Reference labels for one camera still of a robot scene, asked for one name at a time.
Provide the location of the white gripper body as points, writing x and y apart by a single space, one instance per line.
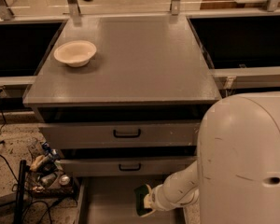
156 198

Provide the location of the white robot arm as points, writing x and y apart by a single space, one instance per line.
236 177

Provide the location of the grey middle drawer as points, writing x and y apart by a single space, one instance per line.
126 166

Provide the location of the grey drawer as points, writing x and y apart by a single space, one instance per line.
126 166
78 135
111 200

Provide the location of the grey bottom drawer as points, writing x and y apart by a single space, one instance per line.
111 200

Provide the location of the grey top drawer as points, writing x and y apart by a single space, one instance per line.
78 135

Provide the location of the grey drawer cabinet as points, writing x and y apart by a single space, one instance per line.
147 68

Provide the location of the black metal stand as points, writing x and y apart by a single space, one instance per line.
20 193

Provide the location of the white paper bowl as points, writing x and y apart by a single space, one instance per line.
75 53

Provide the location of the right metal frame rail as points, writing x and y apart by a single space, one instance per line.
247 78

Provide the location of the metal frame rail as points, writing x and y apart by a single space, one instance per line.
15 87
247 78

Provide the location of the left metal frame rail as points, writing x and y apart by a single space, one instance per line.
15 87

